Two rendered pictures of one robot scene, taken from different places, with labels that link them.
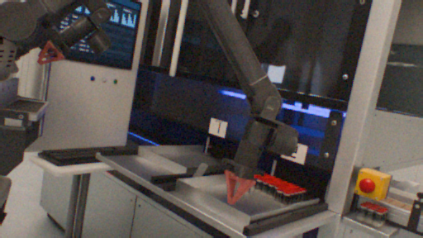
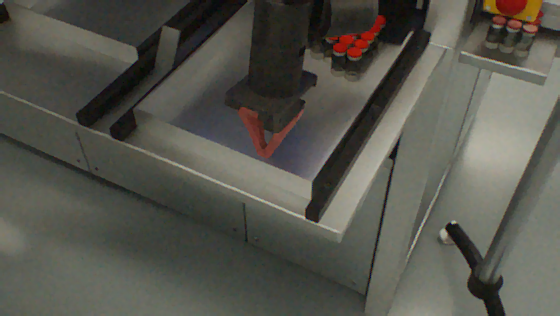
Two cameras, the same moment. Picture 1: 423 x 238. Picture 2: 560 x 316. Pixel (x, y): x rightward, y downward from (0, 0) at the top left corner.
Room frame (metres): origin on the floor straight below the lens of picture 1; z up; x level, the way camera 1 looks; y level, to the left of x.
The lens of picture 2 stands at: (0.34, 0.01, 1.42)
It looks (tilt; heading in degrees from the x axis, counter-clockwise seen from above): 47 degrees down; 346
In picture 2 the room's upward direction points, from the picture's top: straight up
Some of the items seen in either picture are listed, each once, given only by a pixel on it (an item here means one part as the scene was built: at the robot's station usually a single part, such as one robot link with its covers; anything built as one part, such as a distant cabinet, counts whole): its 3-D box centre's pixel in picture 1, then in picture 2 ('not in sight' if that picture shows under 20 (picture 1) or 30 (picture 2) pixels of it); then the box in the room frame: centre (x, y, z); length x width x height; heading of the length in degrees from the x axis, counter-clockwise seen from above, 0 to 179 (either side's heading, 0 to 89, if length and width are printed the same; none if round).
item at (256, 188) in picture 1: (268, 189); (311, 41); (1.04, -0.21, 0.90); 0.18 x 0.02 x 0.05; 47
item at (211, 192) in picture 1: (249, 194); (283, 77); (0.97, -0.15, 0.90); 0.34 x 0.26 x 0.04; 137
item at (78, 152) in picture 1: (94, 154); not in sight; (1.37, 0.44, 0.82); 0.40 x 0.14 x 0.02; 145
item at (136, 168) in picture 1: (214, 183); (200, 44); (1.12, -0.05, 0.87); 0.70 x 0.48 x 0.02; 48
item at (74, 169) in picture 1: (89, 158); not in sight; (1.39, 0.46, 0.79); 0.45 x 0.28 x 0.03; 145
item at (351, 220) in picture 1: (372, 224); (512, 44); (1.00, -0.53, 0.87); 0.14 x 0.13 x 0.02; 138
